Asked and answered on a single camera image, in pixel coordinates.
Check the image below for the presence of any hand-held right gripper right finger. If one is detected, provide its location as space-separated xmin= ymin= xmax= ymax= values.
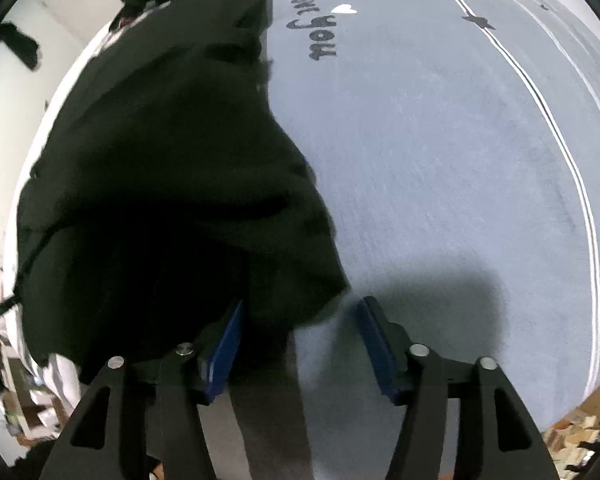
xmin=355 ymin=296 xmax=548 ymax=480

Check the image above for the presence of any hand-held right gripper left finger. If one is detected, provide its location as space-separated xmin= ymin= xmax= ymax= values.
xmin=40 ymin=299 xmax=245 ymax=480

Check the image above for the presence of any black shirt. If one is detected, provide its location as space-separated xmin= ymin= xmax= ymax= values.
xmin=15 ymin=0 xmax=352 ymax=386

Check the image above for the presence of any striped star print bed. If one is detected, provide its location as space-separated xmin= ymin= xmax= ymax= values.
xmin=0 ymin=0 xmax=600 ymax=480

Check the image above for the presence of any beige crumpled clutter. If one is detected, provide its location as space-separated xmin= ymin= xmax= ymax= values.
xmin=542 ymin=410 xmax=600 ymax=476

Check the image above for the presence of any black hanging garment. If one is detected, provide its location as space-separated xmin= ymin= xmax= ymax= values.
xmin=0 ymin=21 xmax=40 ymax=70

